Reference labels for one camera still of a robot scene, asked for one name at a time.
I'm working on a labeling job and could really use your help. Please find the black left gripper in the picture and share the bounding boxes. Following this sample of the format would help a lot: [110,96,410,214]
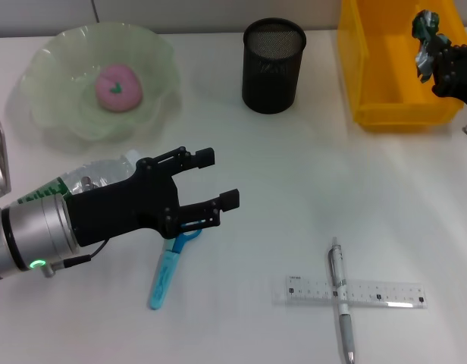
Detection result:
[66,146,241,248]

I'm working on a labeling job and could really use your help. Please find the green plastic wrapper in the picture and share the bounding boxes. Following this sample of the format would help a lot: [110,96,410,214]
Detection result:
[411,10,450,83]

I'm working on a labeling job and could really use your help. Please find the green wavy glass fruit plate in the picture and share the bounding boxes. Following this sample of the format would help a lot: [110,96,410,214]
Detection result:
[20,24,180,143]

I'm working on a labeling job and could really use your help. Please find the silver white pen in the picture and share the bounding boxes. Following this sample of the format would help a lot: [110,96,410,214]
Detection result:
[328,237,358,364]

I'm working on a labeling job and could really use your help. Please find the transparent plastic ruler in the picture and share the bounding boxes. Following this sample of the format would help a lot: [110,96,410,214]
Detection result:
[284,275,428,309]

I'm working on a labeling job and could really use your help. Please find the black mesh pen holder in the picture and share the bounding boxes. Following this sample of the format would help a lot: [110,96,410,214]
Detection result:
[241,17,307,114]

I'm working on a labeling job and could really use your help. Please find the blue capped scissors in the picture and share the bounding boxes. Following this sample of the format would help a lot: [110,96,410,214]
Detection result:
[148,229,203,310]

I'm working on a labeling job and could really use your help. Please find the yellow plastic bin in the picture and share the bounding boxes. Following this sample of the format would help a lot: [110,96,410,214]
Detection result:
[336,0,467,133]

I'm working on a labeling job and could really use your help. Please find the pink toy peach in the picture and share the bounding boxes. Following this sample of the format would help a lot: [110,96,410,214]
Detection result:
[95,63,144,112]

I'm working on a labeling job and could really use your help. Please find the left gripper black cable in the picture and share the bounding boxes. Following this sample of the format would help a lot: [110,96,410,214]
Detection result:
[42,240,105,278]

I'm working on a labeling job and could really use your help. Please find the clear green-label water bottle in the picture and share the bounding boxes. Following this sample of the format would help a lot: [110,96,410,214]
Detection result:
[15,149,142,206]

